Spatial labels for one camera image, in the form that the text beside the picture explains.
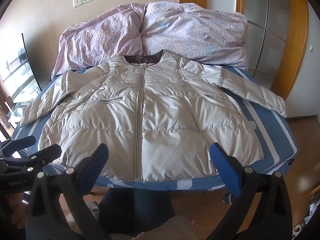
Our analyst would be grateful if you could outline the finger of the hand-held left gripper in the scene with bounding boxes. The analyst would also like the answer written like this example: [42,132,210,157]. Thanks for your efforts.
[0,144,62,174]
[0,135,37,158]

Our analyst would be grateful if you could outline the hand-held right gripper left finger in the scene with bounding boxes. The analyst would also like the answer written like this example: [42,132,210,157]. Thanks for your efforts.
[26,144,109,240]

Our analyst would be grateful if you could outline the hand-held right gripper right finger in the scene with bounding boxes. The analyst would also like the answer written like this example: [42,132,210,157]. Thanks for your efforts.
[209,142,292,240]

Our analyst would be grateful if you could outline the wood framed glass sliding door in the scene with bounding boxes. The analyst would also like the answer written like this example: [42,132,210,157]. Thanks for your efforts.
[236,0,309,101]

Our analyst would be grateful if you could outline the person's legs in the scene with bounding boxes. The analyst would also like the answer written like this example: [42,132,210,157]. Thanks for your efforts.
[99,187,175,233]

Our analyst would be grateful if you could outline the black framed screen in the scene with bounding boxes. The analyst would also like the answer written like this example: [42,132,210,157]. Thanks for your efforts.
[0,33,42,105]

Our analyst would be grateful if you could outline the pink floral duvet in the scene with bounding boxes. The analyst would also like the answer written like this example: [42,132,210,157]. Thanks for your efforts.
[51,1,249,79]

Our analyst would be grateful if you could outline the beige puffer jacket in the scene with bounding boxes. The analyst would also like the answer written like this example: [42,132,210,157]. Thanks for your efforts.
[19,49,287,182]

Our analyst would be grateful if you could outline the person's left hand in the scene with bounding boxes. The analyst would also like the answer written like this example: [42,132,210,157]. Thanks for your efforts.
[0,194,28,230]

